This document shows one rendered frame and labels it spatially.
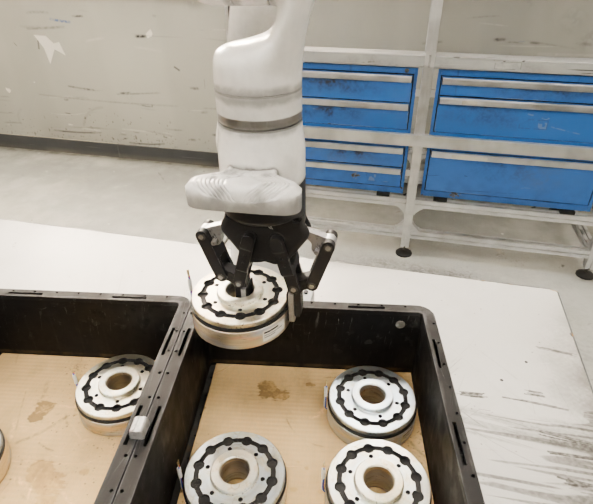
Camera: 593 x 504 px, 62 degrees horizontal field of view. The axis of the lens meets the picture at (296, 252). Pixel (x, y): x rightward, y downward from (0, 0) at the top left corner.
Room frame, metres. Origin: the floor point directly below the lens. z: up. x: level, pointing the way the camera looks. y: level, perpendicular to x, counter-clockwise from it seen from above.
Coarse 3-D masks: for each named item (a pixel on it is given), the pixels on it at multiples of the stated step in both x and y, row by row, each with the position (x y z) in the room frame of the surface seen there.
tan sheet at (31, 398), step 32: (0, 384) 0.45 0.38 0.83; (32, 384) 0.45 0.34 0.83; (64, 384) 0.45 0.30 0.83; (0, 416) 0.40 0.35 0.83; (32, 416) 0.40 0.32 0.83; (64, 416) 0.40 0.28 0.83; (32, 448) 0.36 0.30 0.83; (64, 448) 0.36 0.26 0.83; (96, 448) 0.36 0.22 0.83; (32, 480) 0.32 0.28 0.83; (64, 480) 0.32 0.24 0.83; (96, 480) 0.32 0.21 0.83
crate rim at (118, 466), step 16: (0, 288) 0.52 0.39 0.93; (144, 304) 0.50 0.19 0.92; (160, 304) 0.49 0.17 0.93; (176, 304) 0.49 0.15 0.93; (176, 320) 0.46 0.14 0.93; (176, 336) 0.43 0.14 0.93; (160, 352) 0.40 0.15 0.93; (160, 368) 0.38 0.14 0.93; (144, 400) 0.34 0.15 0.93; (128, 432) 0.30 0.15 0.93; (128, 448) 0.28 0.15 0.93; (112, 464) 0.27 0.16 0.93; (112, 480) 0.25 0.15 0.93; (112, 496) 0.24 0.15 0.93
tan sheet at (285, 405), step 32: (224, 384) 0.45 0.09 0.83; (256, 384) 0.45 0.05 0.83; (288, 384) 0.45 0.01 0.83; (320, 384) 0.45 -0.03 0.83; (224, 416) 0.40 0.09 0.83; (256, 416) 0.40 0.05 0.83; (288, 416) 0.40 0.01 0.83; (320, 416) 0.40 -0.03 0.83; (416, 416) 0.40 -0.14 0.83; (192, 448) 0.36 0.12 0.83; (288, 448) 0.36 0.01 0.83; (320, 448) 0.36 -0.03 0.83; (416, 448) 0.36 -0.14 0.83; (288, 480) 0.32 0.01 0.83; (320, 480) 0.32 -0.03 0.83
